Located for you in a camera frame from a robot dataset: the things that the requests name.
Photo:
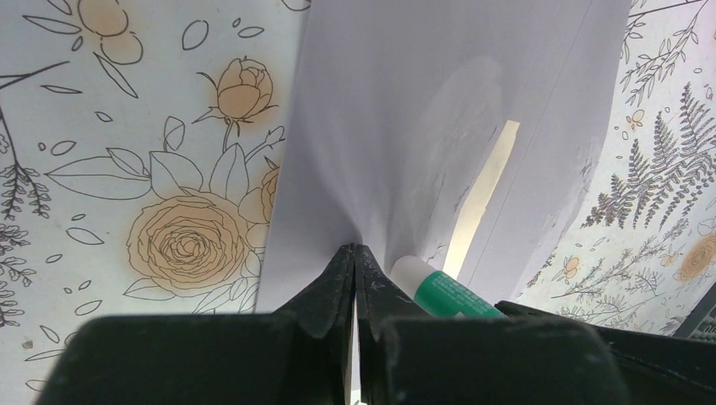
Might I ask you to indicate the dark grey studded baseplate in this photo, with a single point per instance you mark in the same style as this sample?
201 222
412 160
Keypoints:
699 325

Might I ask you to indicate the green white glue stick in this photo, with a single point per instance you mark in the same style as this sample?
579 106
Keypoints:
438 293

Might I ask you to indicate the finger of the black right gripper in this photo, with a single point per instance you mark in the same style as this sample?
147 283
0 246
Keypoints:
643 352

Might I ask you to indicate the floral patterned table mat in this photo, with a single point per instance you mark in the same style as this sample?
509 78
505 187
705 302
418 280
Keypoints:
142 143

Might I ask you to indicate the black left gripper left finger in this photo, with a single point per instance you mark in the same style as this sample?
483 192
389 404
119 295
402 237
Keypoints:
297 354

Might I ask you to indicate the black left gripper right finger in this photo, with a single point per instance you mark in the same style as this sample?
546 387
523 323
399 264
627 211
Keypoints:
410 357

